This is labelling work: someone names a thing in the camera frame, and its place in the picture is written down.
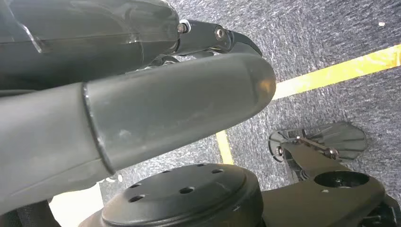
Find yellow floor tape strip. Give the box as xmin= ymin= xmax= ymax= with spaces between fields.
xmin=215 ymin=130 xmax=235 ymax=166
xmin=271 ymin=44 xmax=401 ymax=101

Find black round leg joint housing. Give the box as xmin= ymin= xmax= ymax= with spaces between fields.
xmin=78 ymin=163 xmax=264 ymax=227

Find black robot foot plate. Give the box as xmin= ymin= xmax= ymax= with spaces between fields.
xmin=268 ymin=121 xmax=368 ymax=164

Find white flat floor board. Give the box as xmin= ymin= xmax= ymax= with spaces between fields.
xmin=49 ymin=183 xmax=105 ymax=227

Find dark ribbed left arm sleeve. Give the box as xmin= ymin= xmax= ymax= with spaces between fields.
xmin=0 ymin=200 xmax=61 ymax=227

